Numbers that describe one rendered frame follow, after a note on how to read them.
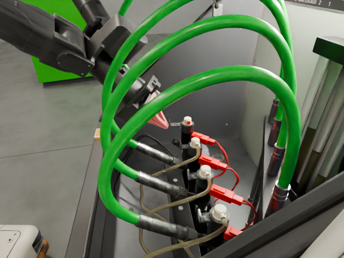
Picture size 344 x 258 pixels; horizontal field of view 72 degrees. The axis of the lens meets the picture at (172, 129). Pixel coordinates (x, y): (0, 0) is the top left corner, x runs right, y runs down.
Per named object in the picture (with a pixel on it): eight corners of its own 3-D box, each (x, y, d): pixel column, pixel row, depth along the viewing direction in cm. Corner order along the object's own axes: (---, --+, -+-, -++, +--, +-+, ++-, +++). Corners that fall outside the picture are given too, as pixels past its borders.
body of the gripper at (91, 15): (129, 26, 59) (114, 2, 59) (96, 22, 50) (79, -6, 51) (116, 44, 62) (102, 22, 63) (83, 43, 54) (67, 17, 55)
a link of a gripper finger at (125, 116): (173, 129, 48) (139, 97, 45) (149, 147, 51) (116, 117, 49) (177, 113, 54) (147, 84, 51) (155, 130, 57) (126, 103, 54)
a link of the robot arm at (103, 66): (88, 59, 49) (75, 67, 45) (108, 36, 46) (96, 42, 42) (113, 83, 51) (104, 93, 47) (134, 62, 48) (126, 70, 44)
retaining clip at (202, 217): (199, 223, 32) (199, 217, 31) (196, 212, 33) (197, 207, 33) (222, 220, 32) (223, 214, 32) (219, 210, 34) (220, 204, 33)
